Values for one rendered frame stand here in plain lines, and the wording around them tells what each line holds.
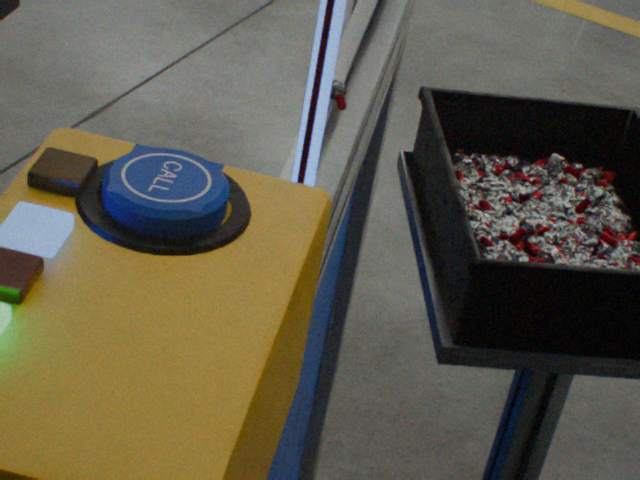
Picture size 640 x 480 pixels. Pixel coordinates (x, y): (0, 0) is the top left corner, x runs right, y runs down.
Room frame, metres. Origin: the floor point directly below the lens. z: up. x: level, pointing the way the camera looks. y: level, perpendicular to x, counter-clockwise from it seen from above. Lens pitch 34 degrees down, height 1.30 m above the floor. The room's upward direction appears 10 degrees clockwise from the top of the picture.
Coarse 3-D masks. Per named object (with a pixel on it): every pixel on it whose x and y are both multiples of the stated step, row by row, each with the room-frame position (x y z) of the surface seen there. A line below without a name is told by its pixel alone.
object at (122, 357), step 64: (64, 128) 0.38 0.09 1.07; (256, 192) 0.36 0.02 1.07; (320, 192) 0.36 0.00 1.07; (64, 256) 0.30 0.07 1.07; (128, 256) 0.31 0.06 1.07; (192, 256) 0.32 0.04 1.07; (256, 256) 0.32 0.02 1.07; (320, 256) 0.36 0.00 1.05; (64, 320) 0.27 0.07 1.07; (128, 320) 0.28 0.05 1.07; (192, 320) 0.28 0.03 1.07; (256, 320) 0.29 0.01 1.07; (0, 384) 0.24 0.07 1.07; (64, 384) 0.25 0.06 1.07; (128, 384) 0.25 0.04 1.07; (192, 384) 0.26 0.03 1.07; (256, 384) 0.26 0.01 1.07; (0, 448) 0.22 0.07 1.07; (64, 448) 0.23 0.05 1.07; (128, 448) 0.23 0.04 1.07; (192, 448) 0.23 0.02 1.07; (256, 448) 0.27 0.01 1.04
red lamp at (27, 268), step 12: (0, 252) 0.29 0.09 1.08; (12, 252) 0.29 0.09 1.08; (0, 264) 0.29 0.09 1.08; (12, 264) 0.29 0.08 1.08; (24, 264) 0.29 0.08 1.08; (36, 264) 0.29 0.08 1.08; (0, 276) 0.28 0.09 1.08; (12, 276) 0.28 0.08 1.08; (24, 276) 0.28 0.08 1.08; (36, 276) 0.29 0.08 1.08; (0, 288) 0.28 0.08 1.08; (12, 288) 0.28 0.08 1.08; (24, 288) 0.28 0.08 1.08; (0, 300) 0.28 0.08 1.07; (12, 300) 0.28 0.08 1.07
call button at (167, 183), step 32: (128, 160) 0.35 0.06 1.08; (160, 160) 0.35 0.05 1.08; (192, 160) 0.35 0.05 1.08; (128, 192) 0.33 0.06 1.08; (160, 192) 0.33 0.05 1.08; (192, 192) 0.33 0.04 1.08; (224, 192) 0.34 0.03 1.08; (128, 224) 0.32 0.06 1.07; (160, 224) 0.32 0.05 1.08; (192, 224) 0.32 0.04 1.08
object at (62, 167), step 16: (48, 160) 0.34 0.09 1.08; (64, 160) 0.35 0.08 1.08; (80, 160) 0.35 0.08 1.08; (96, 160) 0.35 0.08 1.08; (32, 176) 0.34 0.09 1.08; (48, 176) 0.34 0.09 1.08; (64, 176) 0.34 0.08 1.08; (80, 176) 0.34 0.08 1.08; (64, 192) 0.33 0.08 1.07; (80, 192) 0.33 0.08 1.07
